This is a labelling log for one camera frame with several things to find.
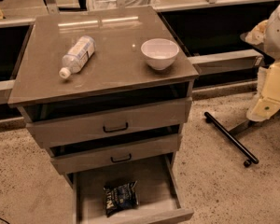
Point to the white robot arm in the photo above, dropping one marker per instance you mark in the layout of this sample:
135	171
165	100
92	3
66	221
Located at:
266	102

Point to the grey drawer cabinet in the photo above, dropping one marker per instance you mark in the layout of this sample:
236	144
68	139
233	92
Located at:
115	76

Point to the white ceramic bowl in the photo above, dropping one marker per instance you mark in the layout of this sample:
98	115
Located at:
159	53

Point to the clear plastic water bottle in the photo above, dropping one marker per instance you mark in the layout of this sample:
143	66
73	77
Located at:
75	58

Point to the black side table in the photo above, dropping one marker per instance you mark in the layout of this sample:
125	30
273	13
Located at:
250	158

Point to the middle drawer with handle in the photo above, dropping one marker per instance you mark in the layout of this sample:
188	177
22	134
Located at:
100	157

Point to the drawer with handle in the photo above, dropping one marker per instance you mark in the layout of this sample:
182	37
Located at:
100	157
76	129

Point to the top drawer with handle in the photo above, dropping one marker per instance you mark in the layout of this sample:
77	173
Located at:
76	129

